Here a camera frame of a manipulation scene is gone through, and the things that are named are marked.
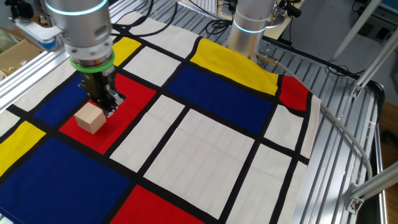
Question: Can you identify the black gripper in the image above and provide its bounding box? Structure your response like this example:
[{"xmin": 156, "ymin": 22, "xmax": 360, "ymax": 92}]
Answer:
[{"xmin": 80, "ymin": 68, "xmax": 126, "ymax": 118}]

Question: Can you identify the white computer keyboard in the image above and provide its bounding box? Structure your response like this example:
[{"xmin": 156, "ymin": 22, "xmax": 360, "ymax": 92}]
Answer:
[{"xmin": 191, "ymin": 0, "xmax": 219, "ymax": 15}]

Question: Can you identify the pale green plastic bag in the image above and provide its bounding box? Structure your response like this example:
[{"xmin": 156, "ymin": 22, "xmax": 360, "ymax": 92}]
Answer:
[{"xmin": 0, "ymin": 28, "xmax": 17, "ymax": 54}]

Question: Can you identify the aluminium frame post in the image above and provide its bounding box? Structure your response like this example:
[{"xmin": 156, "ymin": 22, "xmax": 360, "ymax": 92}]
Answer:
[
  {"xmin": 350, "ymin": 35, "xmax": 398, "ymax": 99},
  {"xmin": 344, "ymin": 161, "xmax": 398, "ymax": 215},
  {"xmin": 328, "ymin": 0, "xmax": 384, "ymax": 64}
]

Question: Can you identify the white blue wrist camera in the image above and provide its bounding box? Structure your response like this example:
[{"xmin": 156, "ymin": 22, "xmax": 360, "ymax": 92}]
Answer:
[{"xmin": 14, "ymin": 17, "xmax": 65, "ymax": 52}]

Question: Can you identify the long black cable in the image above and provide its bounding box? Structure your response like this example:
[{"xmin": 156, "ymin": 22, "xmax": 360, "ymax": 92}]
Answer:
[{"xmin": 326, "ymin": 63, "xmax": 387, "ymax": 125}]

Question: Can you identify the black mounted camera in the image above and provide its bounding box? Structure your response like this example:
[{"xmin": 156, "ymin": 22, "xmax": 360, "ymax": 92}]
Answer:
[{"xmin": 277, "ymin": 0, "xmax": 302, "ymax": 19}]

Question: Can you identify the colour block patterned cloth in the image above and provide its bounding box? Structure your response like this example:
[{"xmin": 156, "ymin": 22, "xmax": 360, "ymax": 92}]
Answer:
[{"xmin": 0, "ymin": 12, "xmax": 322, "ymax": 224}]

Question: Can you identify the coiled black cable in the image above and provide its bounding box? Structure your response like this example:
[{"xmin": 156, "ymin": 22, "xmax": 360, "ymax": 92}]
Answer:
[{"xmin": 204, "ymin": 17, "xmax": 233, "ymax": 37}]

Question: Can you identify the black cable connector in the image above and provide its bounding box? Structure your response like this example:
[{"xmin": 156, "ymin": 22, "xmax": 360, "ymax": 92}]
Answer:
[{"xmin": 3, "ymin": 0, "xmax": 35, "ymax": 20}]

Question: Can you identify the brown cardboard box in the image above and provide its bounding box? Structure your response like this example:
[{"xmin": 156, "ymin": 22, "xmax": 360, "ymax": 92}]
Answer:
[{"xmin": 0, "ymin": 26, "xmax": 43, "ymax": 78}]

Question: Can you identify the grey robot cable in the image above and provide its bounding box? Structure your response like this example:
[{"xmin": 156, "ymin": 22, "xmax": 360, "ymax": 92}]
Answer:
[{"xmin": 256, "ymin": 52, "xmax": 374, "ymax": 181}]

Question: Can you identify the light wooden cube block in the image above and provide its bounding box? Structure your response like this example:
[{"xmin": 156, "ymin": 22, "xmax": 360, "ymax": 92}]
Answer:
[{"xmin": 73, "ymin": 101, "xmax": 107, "ymax": 135}]

